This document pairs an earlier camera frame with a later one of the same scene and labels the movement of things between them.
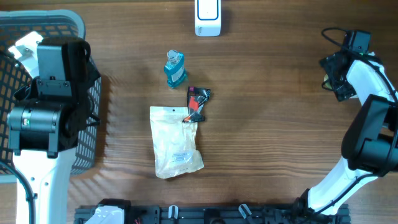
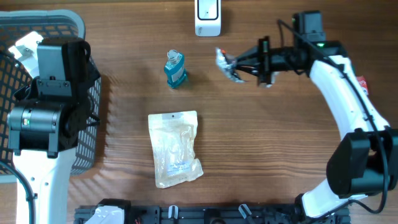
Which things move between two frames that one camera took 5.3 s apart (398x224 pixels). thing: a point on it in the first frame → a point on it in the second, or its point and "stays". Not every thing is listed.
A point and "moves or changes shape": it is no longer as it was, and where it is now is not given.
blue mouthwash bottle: [174, 69] stays
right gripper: [342, 90] → [260, 61]
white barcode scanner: [208, 18] stays
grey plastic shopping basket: [15, 74] stays
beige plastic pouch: [175, 142] moves or changes shape
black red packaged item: [197, 98] → [227, 63]
